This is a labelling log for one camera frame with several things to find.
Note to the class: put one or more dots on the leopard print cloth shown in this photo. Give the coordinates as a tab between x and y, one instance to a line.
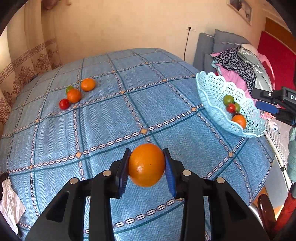
234	69

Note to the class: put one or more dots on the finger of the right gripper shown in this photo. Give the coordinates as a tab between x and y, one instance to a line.
265	95
267	107

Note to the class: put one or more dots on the blue patterned bed cover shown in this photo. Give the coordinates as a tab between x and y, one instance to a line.
141	96

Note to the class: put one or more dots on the large green tomato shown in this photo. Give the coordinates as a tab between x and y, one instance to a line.
228	99

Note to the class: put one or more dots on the light blue plastic basket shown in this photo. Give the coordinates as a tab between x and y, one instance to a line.
212	89

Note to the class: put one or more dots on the grey green quilt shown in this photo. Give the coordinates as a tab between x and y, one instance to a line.
262	80

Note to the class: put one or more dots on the orange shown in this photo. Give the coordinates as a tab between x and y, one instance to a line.
74	95
88	84
239	119
146	165

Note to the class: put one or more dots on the framed wall picture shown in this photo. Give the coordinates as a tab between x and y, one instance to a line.
243	8

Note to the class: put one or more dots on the beige patterned curtain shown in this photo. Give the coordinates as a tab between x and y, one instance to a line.
28	48

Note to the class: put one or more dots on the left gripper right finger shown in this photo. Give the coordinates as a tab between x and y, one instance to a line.
230	217

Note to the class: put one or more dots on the white wall socket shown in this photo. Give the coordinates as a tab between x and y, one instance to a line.
191	27

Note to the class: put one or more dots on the grey cushion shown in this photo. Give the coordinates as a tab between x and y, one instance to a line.
208	44

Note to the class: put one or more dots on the white crumpled paper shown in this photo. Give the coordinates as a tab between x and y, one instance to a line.
12	208

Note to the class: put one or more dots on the pink bedding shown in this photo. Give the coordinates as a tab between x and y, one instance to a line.
245	69

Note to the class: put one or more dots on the small green tomato back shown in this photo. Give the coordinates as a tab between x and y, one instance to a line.
69	88

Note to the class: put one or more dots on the red tomato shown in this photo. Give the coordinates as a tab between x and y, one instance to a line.
64	104
230	108

